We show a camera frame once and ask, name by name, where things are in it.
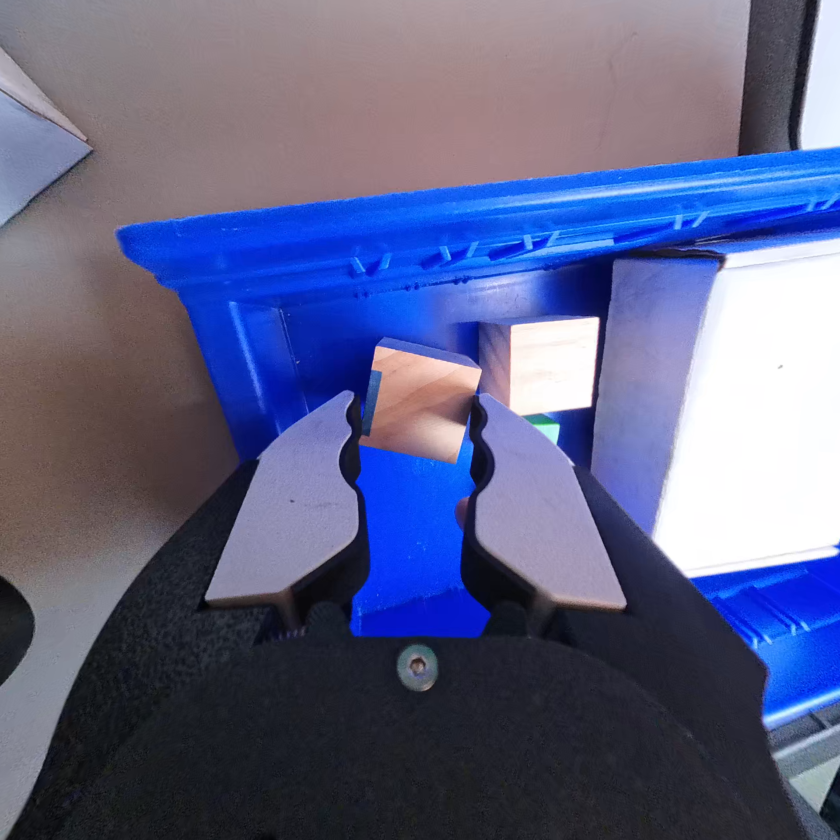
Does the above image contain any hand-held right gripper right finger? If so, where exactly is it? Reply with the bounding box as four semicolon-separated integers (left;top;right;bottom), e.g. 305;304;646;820
459;394;627;614

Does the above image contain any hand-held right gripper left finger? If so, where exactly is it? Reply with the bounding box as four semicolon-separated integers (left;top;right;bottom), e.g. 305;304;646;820
205;392;371;611

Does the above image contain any plain wooden cube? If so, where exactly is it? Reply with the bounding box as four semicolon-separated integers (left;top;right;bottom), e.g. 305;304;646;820
478;316;601;414

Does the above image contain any wooden cube with blue mark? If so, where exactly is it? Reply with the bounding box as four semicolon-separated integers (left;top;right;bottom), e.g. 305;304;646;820
360;338;483;465

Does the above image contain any white cardboard mailer box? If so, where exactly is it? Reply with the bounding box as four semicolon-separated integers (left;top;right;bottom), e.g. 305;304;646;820
591;239;840;578
0;46;93;227

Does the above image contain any blue plastic bin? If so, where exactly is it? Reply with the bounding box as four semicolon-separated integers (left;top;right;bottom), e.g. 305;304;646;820
116;147;840;731

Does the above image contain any grey desk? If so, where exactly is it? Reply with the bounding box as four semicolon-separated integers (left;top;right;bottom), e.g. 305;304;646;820
0;0;840;815

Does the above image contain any black chair armrest pad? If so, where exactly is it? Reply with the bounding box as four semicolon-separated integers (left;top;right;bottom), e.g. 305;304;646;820
0;577;35;686

